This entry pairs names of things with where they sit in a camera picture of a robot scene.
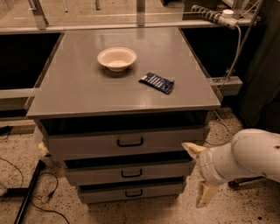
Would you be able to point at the grey bottom drawer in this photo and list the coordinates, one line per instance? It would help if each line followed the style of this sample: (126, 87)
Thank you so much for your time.
(135, 192)

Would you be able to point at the black office chair base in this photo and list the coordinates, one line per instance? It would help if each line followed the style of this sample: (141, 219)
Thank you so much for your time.
(236, 182)

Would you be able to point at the white power strip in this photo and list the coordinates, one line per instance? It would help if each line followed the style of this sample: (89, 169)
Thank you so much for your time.
(224, 19)

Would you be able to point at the black metal floor bar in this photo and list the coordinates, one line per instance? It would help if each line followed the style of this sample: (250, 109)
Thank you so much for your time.
(27, 197)

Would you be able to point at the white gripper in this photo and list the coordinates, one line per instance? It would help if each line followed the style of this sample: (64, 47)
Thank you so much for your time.
(206, 166)

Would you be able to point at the grey top drawer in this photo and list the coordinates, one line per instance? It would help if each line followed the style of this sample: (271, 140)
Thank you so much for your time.
(144, 142)

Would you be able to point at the grey drawer cabinet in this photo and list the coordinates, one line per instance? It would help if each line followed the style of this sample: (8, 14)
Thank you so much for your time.
(80, 97)

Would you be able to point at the blue snack packet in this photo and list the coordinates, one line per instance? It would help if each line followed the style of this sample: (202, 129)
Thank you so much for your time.
(157, 82)

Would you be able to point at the grey drawer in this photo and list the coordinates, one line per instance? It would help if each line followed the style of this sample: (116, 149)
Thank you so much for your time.
(129, 172)
(135, 192)
(144, 142)

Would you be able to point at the white round bowl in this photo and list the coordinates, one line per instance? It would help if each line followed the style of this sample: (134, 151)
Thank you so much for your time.
(117, 59)

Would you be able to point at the grey aluminium frame rail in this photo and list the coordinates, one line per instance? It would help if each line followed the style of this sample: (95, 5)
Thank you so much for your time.
(63, 28)

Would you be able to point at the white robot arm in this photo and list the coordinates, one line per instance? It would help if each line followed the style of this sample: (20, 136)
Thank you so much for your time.
(250, 154)

